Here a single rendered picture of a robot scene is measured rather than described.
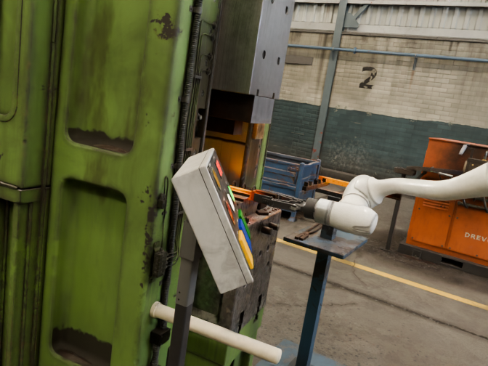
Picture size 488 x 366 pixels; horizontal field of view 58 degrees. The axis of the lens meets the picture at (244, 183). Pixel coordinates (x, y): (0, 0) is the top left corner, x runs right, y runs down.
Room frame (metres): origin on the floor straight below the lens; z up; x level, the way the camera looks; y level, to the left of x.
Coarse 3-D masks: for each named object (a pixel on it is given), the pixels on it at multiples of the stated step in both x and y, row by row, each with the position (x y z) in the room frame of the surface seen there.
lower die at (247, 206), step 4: (232, 192) 1.65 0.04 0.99; (236, 192) 1.64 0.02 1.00; (240, 192) 1.63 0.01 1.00; (236, 196) 1.60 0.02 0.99; (240, 196) 1.61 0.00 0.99; (244, 196) 1.62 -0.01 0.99; (248, 196) 1.62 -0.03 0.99; (236, 200) 1.57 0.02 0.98; (240, 200) 1.58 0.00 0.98; (244, 200) 1.58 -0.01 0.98; (248, 200) 1.62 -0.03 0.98; (252, 200) 1.65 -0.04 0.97; (240, 204) 1.55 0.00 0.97; (244, 204) 1.58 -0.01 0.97; (248, 204) 1.62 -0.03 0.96; (252, 204) 1.66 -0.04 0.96; (256, 204) 1.70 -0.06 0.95; (240, 208) 1.56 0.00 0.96; (244, 208) 1.59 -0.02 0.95; (248, 208) 1.63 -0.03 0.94; (252, 208) 1.67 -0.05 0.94; (256, 208) 1.71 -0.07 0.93; (244, 212) 1.59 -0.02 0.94; (248, 212) 1.64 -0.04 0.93; (252, 212) 1.67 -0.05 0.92
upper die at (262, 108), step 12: (216, 96) 1.58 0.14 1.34; (228, 96) 1.57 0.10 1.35; (240, 96) 1.55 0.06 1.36; (252, 96) 1.53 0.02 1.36; (216, 108) 1.58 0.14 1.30; (228, 108) 1.56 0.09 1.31; (240, 108) 1.55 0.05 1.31; (252, 108) 1.53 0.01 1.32; (264, 108) 1.63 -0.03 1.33; (240, 120) 1.54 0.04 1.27; (252, 120) 1.54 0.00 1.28; (264, 120) 1.65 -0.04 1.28
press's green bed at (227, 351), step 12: (252, 324) 1.71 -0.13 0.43; (192, 336) 1.53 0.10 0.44; (204, 336) 1.52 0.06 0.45; (252, 336) 1.75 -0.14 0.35; (192, 348) 1.53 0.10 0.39; (204, 348) 1.51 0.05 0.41; (216, 348) 1.49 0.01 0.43; (228, 348) 1.49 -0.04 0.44; (192, 360) 1.54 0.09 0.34; (204, 360) 1.52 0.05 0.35; (216, 360) 1.49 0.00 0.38; (228, 360) 1.51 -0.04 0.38; (240, 360) 1.77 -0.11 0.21; (252, 360) 1.80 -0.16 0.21
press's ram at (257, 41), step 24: (240, 0) 1.51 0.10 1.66; (264, 0) 1.49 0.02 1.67; (288, 0) 1.69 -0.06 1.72; (240, 24) 1.51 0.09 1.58; (264, 24) 1.52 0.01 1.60; (288, 24) 1.73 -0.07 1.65; (240, 48) 1.50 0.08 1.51; (264, 48) 1.55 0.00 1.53; (216, 72) 1.53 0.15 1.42; (240, 72) 1.50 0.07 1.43; (264, 72) 1.58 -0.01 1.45; (264, 96) 1.61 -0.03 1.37
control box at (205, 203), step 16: (192, 160) 1.10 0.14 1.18; (208, 160) 0.99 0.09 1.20; (176, 176) 0.90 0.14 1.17; (192, 176) 0.90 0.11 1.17; (208, 176) 0.90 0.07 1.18; (224, 176) 1.20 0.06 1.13; (176, 192) 0.90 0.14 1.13; (192, 192) 0.90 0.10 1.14; (208, 192) 0.90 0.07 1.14; (224, 192) 1.04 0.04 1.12; (192, 208) 0.90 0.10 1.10; (208, 208) 0.90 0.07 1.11; (224, 208) 0.92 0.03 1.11; (192, 224) 0.90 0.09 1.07; (208, 224) 0.90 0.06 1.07; (224, 224) 0.91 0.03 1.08; (208, 240) 0.90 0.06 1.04; (224, 240) 0.91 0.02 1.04; (208, 256) 0.90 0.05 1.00; (224, 256) 0.91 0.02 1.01; (240, 256) 0.91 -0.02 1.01; (224, 272) 0.91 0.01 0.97; (240, 272) 0.91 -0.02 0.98; (224, 288) 0.91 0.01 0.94
